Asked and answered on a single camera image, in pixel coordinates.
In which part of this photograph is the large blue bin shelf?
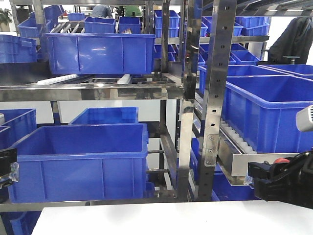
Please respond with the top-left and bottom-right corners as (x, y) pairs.
(45, 33), (155, 75)
(222, 75), (313, 153)

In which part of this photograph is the blue bin behind right bin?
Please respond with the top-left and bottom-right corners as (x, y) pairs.
(199, 65), (288, 94)

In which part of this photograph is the black jacket on chair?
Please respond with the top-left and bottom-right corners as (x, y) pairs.
(268, 17), (313, 64)

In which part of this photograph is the blue bin behind lower left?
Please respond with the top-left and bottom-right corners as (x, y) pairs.
(68, 107), (139, 125)

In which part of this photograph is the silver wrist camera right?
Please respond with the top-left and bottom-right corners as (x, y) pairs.
(296, 105), (313, 132)

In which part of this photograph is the person in grey shirt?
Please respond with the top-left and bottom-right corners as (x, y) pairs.
(90, 4), (112, 18)

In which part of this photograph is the blue bin far left upper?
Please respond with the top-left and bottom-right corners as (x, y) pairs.
(0, 34), (37, 63)

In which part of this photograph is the large blue bin lower left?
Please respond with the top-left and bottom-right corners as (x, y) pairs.
(8, 123), (149, 203)

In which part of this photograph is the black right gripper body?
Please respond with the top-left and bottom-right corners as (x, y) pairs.
(247, 151), (313, 209)

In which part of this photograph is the large blue bin right shelf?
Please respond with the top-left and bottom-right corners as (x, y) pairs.
(222, 75), (313, 153)

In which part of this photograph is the stainless steel shelving rack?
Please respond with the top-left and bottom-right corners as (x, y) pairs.
(0, 0), (313, 205)

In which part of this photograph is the blue bin far left lower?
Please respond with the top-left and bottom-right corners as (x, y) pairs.
(0, 109), (37, 149)

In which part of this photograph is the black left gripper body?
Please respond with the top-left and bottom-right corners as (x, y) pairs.
(0, 148), (19, 188)

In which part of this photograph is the large blue bin upper shelf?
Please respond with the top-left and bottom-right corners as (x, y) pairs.
(45, 33), (155, 75)

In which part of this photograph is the red mushroom push button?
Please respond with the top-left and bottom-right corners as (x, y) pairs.
(273, 158), (290, 164)

